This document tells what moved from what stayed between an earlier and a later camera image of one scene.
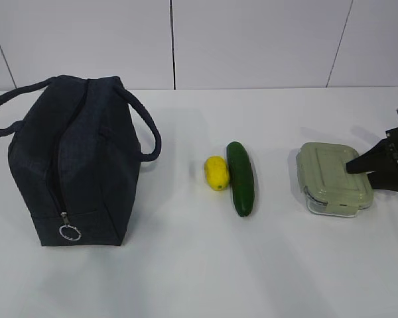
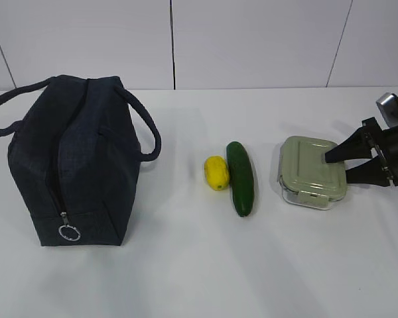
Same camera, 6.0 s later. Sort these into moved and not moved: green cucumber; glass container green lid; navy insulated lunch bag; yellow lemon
Moved: glass container green lid
Not moved: green cucumber; navy insulated lunch bag; yellow lemon
